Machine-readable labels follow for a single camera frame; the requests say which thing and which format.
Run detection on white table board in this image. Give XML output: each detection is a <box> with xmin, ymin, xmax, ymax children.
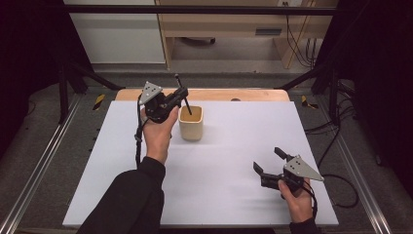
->
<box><xmin>62</xmin><ymin>99</ymin><xmax>339</xmax><ymax>228</ymax></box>

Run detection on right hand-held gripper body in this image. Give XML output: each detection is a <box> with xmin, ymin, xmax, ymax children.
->
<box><xmin>260</xmin><ymin>155</ymin><xmax>325</xmax><ymax>193</ymax></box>

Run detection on beige square cup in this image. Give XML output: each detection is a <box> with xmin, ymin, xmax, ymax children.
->
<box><xmin>177</xmin><ymin>105</ymin><xmax>205</xmax><ymax>142</ymax></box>

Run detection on black horizontal metal bar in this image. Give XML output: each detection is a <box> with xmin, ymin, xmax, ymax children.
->
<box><xmin>62</xmin><ymin>4</ymin><xmax>339</xmax><ymax>17</ymax></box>

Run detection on black curtain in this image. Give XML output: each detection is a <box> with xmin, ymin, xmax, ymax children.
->
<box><xmin>0</xmin><ymin>0</ymin><xmax>94</xmax><ymax>160</ymax></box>
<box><xmin>315</xmin><ymin>0</ymin><xmax>413</xmax><ymax>190</ymax></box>

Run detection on aluminium floor rail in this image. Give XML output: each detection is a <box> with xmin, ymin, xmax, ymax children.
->
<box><xmin>316</xmin><ymin>97</ymin><xmax>394</xmax><ymax>234</ymax></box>
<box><xmin>0</xmin><ymin>94</ymin><xmax>83</xmax><ymax>234</ymax></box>

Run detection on black pen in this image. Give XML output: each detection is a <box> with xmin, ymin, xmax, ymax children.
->
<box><xmin>174</xmin><ymin>73</ymin><xmax>193</xmax><ymax>116</ymax></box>

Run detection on light wooden desk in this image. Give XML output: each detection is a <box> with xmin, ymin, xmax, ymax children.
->
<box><xmin>155</xmin><ymin>0</ymin><xmax>339</xmax><ymax>70</ymax></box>

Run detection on right hand-held gripper black cable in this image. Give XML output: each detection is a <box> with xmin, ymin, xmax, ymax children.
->
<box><xmin>303</xmin><ymin>179</ymin><xmax>319</xmax><ymax>219</ymax></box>

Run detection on white cabinet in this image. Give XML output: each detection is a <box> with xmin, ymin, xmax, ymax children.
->
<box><xmin>62</xmin><ymin>0</ymin><xmax>167</xmax><ymax>65</ymax></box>

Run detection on person's left hand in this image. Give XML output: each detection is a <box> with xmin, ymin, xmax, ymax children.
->
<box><xmin>140</xmin><ymin>105</ymin><xmax>180</xmax><ymax>166</ymax></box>

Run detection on black metal stand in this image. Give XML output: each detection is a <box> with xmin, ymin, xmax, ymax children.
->
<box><xmin>275</xmin><ymin>64</ymin><xmax>343</xmax><ymax>127</ymax></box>
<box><xmin>57</xmin><ymin>61</ymin><xmax>127</xmax><ymax>125</ymax></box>

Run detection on hand-held gripper black cable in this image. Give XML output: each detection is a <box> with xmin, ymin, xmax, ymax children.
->
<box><xmin>303</xmin><ymin>179</ymin><xmax>319</xmax><ymax>219</ymax></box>
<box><xmin>133</xmin><ymin>93</ymin><xmax>146</xmax><ymax>168</ymax></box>

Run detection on hanging black cables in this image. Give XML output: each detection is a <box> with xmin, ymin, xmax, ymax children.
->
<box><xmin>282</xmin><ymin>1</ymin><xmax>319</xmax><ymax>69</ymax></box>

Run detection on black floor cable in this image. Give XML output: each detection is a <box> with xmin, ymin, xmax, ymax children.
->
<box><xmin>304</xmin><ymin>97</ymin><xmax>360</xmax><ymax>210</ymax></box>

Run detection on left hand-held gripper black cable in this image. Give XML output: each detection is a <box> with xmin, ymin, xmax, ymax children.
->
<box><xmin>133</xmin><ymin>93</ymin><xmax>146</xmax><ymax>168</ymax></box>

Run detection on wooden table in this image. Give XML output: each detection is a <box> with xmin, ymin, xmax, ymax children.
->
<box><xmin>115</xmin><ymin>88</ymin><xmax>291</xmax><ymax>102</ymax></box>

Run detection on person's right hand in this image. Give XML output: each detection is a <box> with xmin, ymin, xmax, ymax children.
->
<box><xmin>278</xmin><ymin>178</ymin><xmax>315</xmax><ymax>224</ymax></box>

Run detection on yellow black tape piece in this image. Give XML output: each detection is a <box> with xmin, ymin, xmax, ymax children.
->
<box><xmin>93</xmin><ymin>94</ymin><xmax>107</xmax><ymax>111</ymax></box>
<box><xmin>300</xmin><ymin>95</ymin><xmax>319</xmax><ymax>110</ymax></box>

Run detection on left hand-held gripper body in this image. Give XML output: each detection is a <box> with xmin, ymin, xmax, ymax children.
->
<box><xmin>138</xmin><ymin>81</ymin><xmax>179</xmax><ymax>124</ymax></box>

